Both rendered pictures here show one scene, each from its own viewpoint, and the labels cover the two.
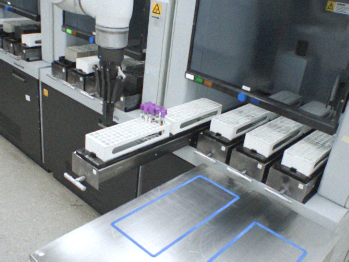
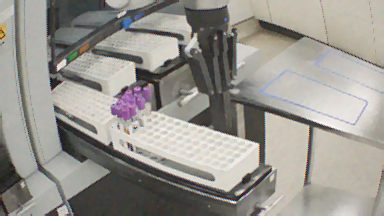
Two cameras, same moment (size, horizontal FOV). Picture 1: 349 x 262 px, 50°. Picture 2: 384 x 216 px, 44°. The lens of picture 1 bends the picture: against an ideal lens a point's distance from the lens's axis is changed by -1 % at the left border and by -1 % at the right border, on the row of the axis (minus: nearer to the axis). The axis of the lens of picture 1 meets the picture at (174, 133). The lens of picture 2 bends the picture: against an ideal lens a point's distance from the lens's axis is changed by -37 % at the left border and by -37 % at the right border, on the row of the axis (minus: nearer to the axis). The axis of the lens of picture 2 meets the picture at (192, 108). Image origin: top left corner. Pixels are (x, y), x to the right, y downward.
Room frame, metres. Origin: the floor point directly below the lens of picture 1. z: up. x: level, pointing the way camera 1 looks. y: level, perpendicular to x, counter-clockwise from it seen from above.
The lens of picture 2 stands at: (1.00, 1.27, 1.52)
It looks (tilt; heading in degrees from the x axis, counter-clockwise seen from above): 28 degrees down; 275
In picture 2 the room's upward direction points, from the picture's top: 7 degrees counter-clockwise
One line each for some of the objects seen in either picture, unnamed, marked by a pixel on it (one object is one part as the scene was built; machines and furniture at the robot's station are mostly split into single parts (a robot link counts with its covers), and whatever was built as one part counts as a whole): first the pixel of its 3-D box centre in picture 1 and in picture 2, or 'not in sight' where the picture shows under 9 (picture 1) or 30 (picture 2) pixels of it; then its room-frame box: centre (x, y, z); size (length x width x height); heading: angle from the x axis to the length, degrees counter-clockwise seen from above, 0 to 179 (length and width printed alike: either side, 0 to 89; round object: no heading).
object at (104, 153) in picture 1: (130, 137); (181, 152); (1.12, 0.15, 0.83); 0.30 x 0.10 x 0.06; 142
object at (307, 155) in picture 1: (313, 152); (163, 28); (1.19, -0.50, 0.83); 0.30 x 0.10 x 0.06; 142
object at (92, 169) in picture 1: (156, 140); (134, 154); (1.23, 0.06, 0.78); 0.73 x 0.14 x 0.09; 142
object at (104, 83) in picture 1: (106, 82); (209, 61); (1.05, 0.22, 1.04); 0.04 x 0.01 x 0.11; 142
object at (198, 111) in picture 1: (190, 115); (82, 110); (1.37, -0.05, 0.83); 0.30 x 0.10 x 0.06; 142
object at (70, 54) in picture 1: (72, 55); not in sight; (1.94, 0.60, 0.85); 0.12 x 0.02 x 0.06; 52
